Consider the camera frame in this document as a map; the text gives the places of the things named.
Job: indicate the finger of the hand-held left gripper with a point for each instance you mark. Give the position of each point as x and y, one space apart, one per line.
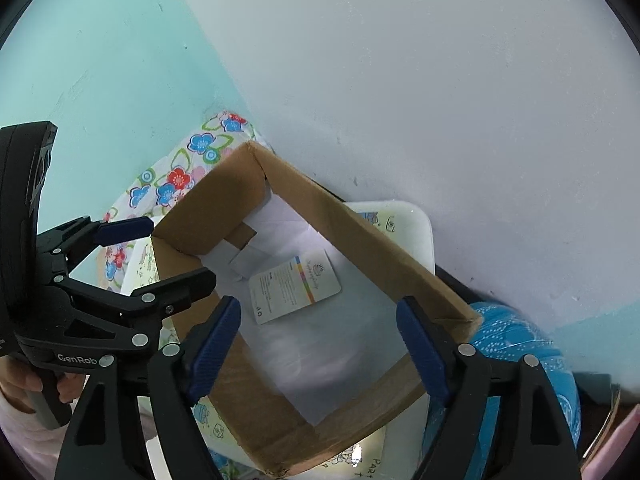
125 230
180 287

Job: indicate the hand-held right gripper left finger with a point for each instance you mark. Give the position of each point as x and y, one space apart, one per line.
215 350

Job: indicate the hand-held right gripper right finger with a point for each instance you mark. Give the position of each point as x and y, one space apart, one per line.
422 350

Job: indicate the brown cardboard box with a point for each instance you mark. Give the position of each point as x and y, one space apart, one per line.
320 210

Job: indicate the person's left forearm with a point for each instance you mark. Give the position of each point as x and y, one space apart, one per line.
25 445

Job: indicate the person's left hand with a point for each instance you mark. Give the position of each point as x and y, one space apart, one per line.
22 380

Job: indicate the floral printed cloth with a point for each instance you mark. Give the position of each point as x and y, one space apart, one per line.
170 180

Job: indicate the white paper sheet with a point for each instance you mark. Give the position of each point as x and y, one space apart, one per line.
325 360

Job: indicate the white printed card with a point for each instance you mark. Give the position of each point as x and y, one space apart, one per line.
295 285

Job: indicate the cartoon printed table mat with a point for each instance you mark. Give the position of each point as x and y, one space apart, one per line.
405 230

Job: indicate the pink cloth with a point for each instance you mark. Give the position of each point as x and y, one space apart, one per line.
615 450

